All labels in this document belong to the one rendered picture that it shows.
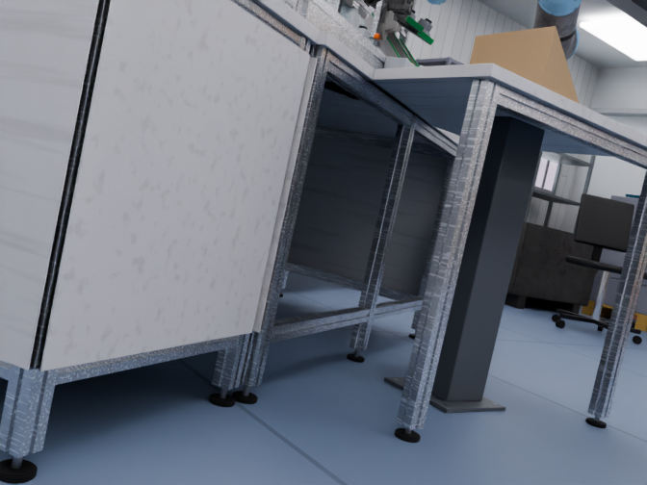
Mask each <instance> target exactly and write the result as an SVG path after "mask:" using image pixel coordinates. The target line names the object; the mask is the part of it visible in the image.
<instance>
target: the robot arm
mask: <svg viewBox="0 0 647 485"><path fill-rule="evenodd" d="M363 1H364V3H365V4H367V5H368V6H371V5H373V4H375V3H377V2H379V1H382V5H381V10H380V21H379V22H380V36H381V39H382V40H385V39H386V38H387V35H388V34H392V33H396V32H399V31H400V30H401V25H399V24H398V22H397V16H396V15H395V14H398V15H401V16H406V15H411V12H412V8H413V3H414V0H363ZM427 1H428V2H429V3H430V4H433V5H440V4H442V3H445V2H446V1H447V0H427ZM581 2H582V0H537V5H536V14H535V20H534V26H533V29H536V28H544V27H552V26H556V29H557V33H558V36H559V39H560V42H561V46H562V49H563V52H564V56H565V59H566V61H567V60H568V59H569V58H570V57H571V56H572V55H573V54H574V53H575V51H576V50H577V48H578V46H579V43H580V33H579V32H578V31H577V29H578V28H577V27H576V25H577V20H578V15H579V11H580V6H581Z"/></svg>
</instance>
